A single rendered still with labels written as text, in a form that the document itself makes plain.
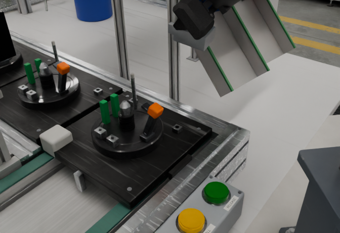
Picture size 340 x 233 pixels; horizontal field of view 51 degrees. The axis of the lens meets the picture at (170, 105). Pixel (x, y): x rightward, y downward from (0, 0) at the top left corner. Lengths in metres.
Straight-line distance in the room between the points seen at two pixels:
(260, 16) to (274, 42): 0.08
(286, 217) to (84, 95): 0.50
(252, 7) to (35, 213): 0.71
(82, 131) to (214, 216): 0.32
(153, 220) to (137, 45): 0.86
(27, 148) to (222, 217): 0.40
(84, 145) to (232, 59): 0.39
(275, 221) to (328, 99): 0.47
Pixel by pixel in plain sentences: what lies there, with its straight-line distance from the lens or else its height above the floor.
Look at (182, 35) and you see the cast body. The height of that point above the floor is 1.16.
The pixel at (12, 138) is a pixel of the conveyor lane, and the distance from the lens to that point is 0.79.
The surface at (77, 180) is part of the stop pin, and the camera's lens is 0.66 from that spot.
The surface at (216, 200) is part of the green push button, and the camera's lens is 0.59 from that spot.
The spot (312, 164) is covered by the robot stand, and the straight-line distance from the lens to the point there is 0.54.
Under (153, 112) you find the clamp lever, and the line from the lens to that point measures 0.60.
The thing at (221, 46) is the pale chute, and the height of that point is 1.06.
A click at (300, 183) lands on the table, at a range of 0.80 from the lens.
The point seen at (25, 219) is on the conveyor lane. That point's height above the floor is 0.92.
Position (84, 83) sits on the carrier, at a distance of 0.89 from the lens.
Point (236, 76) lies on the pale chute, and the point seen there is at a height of 1.01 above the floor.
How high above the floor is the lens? 1.41
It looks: 35 degrees down
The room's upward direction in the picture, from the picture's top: 1 degrees counter-clockwise
